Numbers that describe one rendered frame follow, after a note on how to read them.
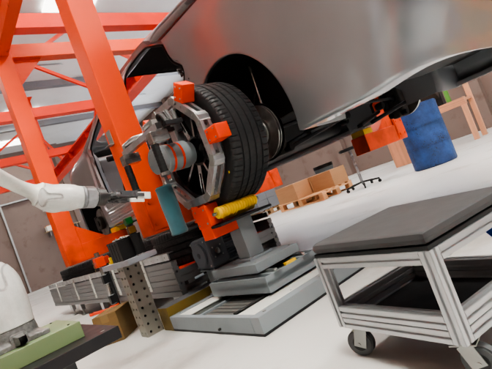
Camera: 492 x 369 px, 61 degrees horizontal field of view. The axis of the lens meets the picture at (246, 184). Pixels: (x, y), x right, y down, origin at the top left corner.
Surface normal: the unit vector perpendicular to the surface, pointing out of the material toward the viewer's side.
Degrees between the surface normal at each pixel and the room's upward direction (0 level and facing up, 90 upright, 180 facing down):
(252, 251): 90
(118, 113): 90
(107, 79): 90
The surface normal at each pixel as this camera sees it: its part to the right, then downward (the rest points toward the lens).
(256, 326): -0.73, 0.26
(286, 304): 0.58, -0.25
